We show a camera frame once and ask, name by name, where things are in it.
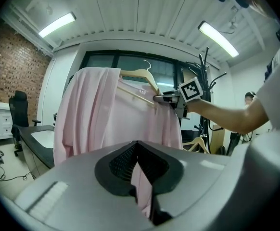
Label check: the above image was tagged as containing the black counter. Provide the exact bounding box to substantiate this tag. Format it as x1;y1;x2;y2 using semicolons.
18;125;57;180

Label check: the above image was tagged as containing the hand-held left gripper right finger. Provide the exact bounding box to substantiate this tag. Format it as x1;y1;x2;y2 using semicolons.
138;140;232;226

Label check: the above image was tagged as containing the wooden hanger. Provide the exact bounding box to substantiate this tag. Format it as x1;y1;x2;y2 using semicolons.
182;134;211;155
116;59;161;108

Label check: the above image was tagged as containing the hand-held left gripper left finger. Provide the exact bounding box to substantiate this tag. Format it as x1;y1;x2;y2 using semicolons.
13;140;154;231

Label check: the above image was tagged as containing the long ceiling light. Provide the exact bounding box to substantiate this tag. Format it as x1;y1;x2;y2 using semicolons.
197;20;240;58
38;11;77;39

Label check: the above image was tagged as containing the person's right forearm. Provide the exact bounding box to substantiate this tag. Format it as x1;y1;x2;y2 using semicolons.
186;96;270;136

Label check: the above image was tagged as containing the black floor equipment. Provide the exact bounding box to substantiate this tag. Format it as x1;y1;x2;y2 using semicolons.
226;131;254;156

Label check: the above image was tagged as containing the black-framed glass partition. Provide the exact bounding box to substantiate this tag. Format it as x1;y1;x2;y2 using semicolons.
78;49;186;98

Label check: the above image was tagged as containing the pink shirt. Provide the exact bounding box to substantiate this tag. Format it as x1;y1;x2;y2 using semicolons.
52;66;184;219

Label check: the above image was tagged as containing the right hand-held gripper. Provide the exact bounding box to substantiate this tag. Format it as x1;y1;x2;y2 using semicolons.
153;77;203;120

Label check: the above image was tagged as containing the person's navy shirt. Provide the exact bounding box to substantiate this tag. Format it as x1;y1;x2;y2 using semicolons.
264;29;280;83

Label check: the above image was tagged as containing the wooden wall panel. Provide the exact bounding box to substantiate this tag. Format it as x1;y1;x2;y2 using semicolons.
211;125;226;155

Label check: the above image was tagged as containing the person's head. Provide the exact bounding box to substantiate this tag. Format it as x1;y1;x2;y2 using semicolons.
241;0;279;20

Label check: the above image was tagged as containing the black coat rack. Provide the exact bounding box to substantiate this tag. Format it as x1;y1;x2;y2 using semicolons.
185;46;228;155

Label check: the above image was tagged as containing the black office chair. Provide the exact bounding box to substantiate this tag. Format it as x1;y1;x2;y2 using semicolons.
8;90;42;157

